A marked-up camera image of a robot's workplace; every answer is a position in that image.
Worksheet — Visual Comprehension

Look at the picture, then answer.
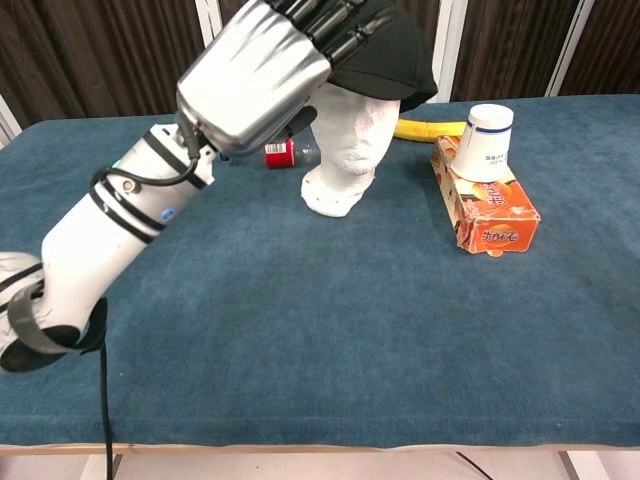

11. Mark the yellow banana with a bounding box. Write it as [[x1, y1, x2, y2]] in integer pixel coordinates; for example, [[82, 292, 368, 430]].
[[393, 117, 469, 146]]

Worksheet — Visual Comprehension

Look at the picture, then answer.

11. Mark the blue table cloth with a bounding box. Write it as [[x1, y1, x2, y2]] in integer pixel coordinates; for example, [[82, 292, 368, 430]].
[[0, 94, 640, 450]]

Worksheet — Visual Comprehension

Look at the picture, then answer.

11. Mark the white foam mannequin head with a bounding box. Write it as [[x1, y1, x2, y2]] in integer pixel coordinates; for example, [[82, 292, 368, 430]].
[[299, 82, 403, 219]]

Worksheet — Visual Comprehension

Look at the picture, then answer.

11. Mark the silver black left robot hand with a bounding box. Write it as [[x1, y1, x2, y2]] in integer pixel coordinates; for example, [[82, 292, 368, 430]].
[[175, 0, 396, 156]]

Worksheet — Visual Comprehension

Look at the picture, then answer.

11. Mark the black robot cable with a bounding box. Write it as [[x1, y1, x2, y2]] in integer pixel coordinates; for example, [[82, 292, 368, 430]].
[[98, 297, 117, 480]]

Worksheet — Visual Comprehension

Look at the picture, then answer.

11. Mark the clear bottle with red label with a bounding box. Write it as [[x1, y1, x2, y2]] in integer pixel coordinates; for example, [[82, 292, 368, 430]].
[[219, 138, 322, 170]]

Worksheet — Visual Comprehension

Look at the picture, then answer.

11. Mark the white paper cup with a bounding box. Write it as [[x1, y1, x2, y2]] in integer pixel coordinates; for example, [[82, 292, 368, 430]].
[[450, 104, 516, 184]]

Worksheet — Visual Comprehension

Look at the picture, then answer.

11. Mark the metal table leg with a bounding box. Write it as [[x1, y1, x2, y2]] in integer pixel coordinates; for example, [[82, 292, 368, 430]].
[[552, 451, 604, 480], [78, 453, 124, 480]]

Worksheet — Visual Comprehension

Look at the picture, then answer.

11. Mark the white partition post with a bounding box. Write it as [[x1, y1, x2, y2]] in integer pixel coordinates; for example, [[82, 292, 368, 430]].
[[0, 93, 24, 149], [425, 0, 469, 105], [194, 0, 226, 46], [543, 0, 596, 98]]

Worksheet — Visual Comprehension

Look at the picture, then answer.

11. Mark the dark brown curtain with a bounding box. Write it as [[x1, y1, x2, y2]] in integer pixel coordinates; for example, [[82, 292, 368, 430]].
[[0, 0, 640, 129]]

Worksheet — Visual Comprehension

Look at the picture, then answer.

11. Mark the orange snack box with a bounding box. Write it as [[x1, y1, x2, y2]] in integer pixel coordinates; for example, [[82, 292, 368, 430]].
[[430, 134, 542, 259]]

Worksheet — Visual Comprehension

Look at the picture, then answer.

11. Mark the black baseball cap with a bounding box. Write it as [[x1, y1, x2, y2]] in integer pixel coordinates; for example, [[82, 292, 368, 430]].
[[329, 0, 439, 113]]

